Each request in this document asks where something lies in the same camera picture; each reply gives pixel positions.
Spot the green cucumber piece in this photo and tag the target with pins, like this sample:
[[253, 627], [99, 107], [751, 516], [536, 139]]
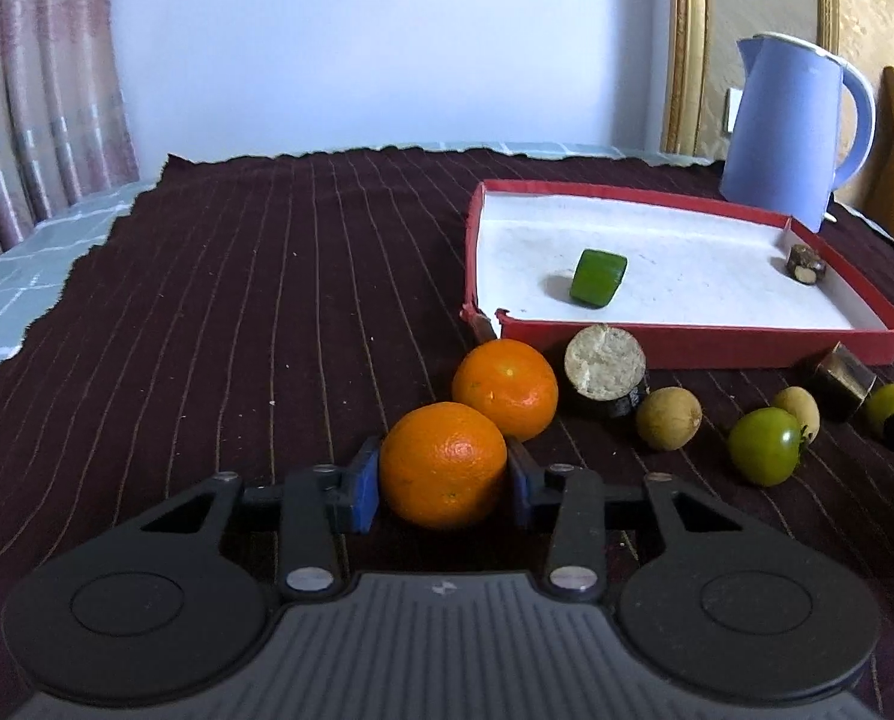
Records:
[[598, 279]]

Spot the white wall outlet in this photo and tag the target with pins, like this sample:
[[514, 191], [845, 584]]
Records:
[[732, 111]]

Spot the pink patterned curtain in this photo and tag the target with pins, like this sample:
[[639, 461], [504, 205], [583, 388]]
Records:
[[42, 90]]

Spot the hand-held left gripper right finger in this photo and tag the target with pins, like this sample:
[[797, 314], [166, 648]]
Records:
[[520, 491]]

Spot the gold wall frame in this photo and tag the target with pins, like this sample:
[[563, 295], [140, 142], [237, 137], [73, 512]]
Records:
[[685, 52]]

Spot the tan longan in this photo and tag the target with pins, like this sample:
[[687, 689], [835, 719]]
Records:
[[669, 420], [798, 405]]

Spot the dark striped cloth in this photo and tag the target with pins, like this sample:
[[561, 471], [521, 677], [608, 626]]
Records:
[[229, 315]]

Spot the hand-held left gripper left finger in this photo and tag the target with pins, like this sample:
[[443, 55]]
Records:
[[364, 491]]

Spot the dark purple sugarcane piece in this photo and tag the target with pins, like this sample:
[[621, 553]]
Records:
[[843, 382]]

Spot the orange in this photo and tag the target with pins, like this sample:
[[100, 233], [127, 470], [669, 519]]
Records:
[[443, 465], [507, 386]]

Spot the red cardboard box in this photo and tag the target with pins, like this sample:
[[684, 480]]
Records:
[[679, 262]]

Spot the small dark sugarcane piece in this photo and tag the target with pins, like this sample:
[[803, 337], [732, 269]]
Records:
[[805, 264]]

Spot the blue electric kettle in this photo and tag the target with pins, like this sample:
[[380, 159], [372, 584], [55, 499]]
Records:
[[781, 127]]

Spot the large green tomato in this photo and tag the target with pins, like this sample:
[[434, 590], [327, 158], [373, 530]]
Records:
[[766, 448]]

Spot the thick cut sugarcane piece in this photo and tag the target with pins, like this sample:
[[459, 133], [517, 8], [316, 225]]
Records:
[[604, 367]]

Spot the small green tomato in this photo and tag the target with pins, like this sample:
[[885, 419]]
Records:
[[891, 403]]

